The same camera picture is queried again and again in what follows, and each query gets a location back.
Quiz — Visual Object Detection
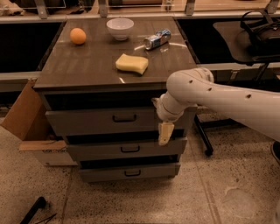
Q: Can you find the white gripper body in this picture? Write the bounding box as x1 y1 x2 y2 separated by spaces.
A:
151 92 186 123

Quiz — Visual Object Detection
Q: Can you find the crushed blue soda can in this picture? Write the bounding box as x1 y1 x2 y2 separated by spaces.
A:
143 29 172 50

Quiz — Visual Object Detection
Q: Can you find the grey top drawer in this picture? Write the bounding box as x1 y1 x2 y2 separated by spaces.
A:
45 105 199 137

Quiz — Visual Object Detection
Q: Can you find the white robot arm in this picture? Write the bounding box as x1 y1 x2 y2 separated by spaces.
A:
152 68 280 145

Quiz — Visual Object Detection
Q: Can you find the grey drawer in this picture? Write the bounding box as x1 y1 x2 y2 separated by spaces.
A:
67 137 187 161
79 163 180 183
45 105 199 137

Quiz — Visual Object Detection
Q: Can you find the black chair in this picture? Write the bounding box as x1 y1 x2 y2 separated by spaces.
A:
193 20 280 157

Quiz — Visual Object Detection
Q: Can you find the black bag on chair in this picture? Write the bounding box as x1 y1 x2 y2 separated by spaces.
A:
240 10 280 54

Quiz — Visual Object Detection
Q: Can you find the brown cardboard box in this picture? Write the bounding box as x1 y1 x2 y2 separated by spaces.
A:
2 80 77 166

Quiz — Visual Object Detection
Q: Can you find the grey bottom drawer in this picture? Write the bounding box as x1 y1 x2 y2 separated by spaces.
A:
79 163 180 183

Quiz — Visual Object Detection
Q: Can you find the white bowl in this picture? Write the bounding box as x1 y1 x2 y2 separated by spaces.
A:
106 17 134 41

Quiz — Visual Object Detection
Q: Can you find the grey middle drawer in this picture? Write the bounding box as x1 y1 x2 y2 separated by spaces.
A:
67 137 187 161

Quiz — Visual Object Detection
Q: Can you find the orange fruit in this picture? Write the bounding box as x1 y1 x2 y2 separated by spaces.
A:
70 28 87 45

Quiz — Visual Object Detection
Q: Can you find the yellow sponge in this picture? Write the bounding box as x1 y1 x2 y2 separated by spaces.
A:
115 53 149 75

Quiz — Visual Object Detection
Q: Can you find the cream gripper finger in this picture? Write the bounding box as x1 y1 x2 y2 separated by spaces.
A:
158 122 174 146

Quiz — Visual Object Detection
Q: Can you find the grey drawer cabinet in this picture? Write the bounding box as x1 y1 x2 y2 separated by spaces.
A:
35 17 196 170

